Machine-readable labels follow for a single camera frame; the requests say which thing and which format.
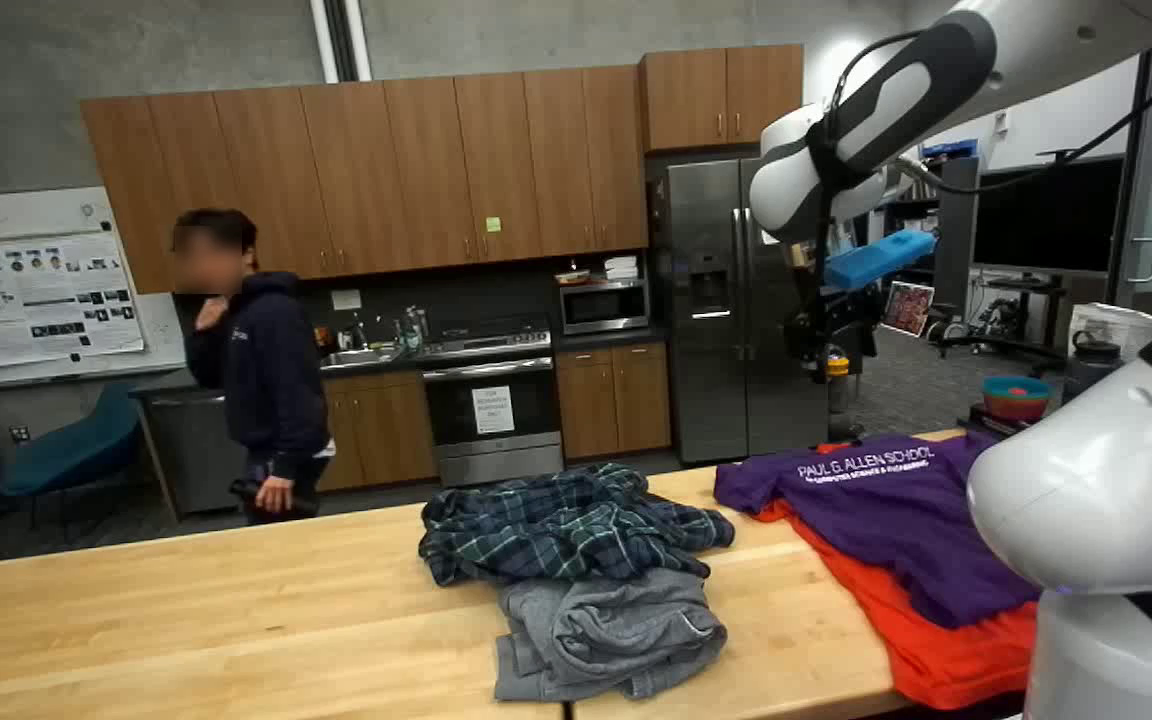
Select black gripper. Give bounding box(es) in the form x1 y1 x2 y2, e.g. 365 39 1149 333
784 264 894 388

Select purple printed t-shirt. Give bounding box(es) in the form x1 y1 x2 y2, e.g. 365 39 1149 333
712 428 1044 634

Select blue green plaid shirt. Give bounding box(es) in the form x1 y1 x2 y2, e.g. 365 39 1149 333
418 459 740 591

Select orange t-shirt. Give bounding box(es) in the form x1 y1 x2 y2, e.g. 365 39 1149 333
753 437 1044 717

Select framed picture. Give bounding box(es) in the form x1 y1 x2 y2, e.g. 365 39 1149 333
881 277 942 340

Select stainless steel refrigerator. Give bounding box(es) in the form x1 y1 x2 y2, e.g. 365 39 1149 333
649 149 834 469

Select blue plastic bowl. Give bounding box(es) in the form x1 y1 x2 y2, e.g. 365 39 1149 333
981 375 1059 423

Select stainless steel microwave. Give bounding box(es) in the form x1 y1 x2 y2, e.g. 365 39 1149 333
556 271 658 340

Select wooden base cabinet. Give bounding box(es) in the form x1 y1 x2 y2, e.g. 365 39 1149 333
313 370 445 497
554 340 677 465

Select black monitor screen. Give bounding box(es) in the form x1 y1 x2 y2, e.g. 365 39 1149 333
972 155 1129 277

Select stainless steel oven range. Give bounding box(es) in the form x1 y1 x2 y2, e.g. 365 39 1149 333
420 333 568 487

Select white paper sheet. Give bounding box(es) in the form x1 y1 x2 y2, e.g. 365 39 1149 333
470 384 520 441

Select grey denim garment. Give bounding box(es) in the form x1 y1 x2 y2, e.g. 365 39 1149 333
492 563 734 709

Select person in dark hoodie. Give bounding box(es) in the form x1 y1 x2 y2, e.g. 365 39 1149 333
169 210 337 524

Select white ceiling pipes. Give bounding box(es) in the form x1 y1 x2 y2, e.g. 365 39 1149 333
309 0 376 88

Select stainless steel dishwasher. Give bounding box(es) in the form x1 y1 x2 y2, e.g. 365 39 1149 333
146 388 251 517

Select blue lounge chair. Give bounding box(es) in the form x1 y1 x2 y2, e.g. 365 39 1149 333
0 384 147 505

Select white poster board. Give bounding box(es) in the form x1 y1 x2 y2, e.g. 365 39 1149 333
0 184 192 398

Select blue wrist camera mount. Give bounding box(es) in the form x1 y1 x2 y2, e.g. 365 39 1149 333
826 230 942 292

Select small wooden wall cabinet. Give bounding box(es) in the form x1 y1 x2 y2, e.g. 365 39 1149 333
642 46 809 155

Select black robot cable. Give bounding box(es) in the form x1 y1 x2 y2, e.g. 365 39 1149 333
1051 25 1152 655

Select long wooden wall cabinets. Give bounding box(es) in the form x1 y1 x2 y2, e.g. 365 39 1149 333
75 66 651 298

